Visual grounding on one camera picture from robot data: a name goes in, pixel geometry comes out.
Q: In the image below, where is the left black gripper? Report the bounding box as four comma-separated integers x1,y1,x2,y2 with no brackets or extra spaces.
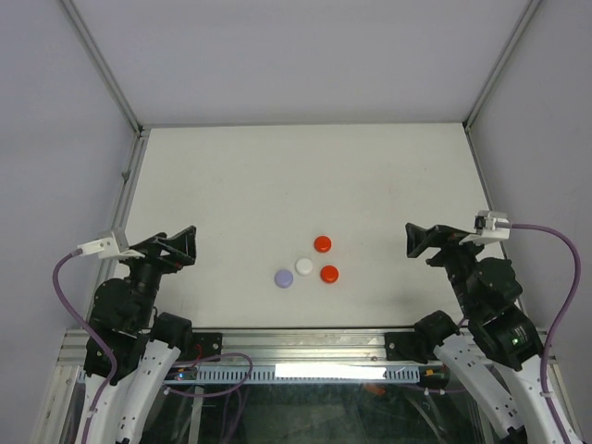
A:
120,225,196,325

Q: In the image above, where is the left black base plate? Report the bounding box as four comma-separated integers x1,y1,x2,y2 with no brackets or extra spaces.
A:
186,331,223,361

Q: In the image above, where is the aluminium front rail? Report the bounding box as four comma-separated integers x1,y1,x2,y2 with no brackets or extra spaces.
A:
57,327,554,366

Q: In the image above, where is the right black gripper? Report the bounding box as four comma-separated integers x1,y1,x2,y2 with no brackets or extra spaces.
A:
404,221,492,315

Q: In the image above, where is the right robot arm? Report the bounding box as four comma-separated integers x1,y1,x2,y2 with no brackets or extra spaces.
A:
401,212,581,443

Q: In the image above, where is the red charging case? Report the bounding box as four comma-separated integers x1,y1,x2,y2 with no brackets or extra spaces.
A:
314,235,332,253
320,265,339,284

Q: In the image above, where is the small green-lit circuit board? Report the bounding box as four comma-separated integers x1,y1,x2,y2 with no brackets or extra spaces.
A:
170,367,199,381

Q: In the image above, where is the slotted cable duct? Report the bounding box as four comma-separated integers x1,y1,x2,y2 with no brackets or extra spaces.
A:
76,364,422,385

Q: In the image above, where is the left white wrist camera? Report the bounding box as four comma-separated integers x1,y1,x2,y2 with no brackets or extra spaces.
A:
77,228,144,261

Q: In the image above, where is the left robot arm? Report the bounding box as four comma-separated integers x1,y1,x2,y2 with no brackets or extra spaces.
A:
76,226,197,443

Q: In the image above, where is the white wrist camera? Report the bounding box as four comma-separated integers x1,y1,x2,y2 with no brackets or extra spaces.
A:
77,228,144,261
460,210,511,246

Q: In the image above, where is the purple charging case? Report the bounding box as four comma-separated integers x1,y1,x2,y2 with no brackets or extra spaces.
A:
274,269,294,289

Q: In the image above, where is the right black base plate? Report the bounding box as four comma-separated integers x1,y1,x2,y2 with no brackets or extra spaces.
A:
384,331,417,362

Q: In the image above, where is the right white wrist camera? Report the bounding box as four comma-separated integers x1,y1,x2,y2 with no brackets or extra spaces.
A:
460,210,511,246

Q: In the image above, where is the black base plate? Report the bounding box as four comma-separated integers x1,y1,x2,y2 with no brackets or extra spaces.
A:
384,331,417,362
186,331,223,361

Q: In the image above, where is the white charging case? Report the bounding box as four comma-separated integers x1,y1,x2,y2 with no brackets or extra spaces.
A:
295,257,314,277

